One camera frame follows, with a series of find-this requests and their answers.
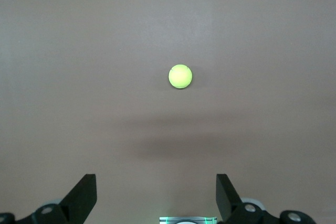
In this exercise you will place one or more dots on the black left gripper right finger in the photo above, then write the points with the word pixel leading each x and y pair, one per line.
pixel 227 200

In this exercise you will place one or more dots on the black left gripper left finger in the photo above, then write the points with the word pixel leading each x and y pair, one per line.
pixel 78 203

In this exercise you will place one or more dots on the yellow-green tennis ball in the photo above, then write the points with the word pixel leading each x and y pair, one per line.
pixel 180 76

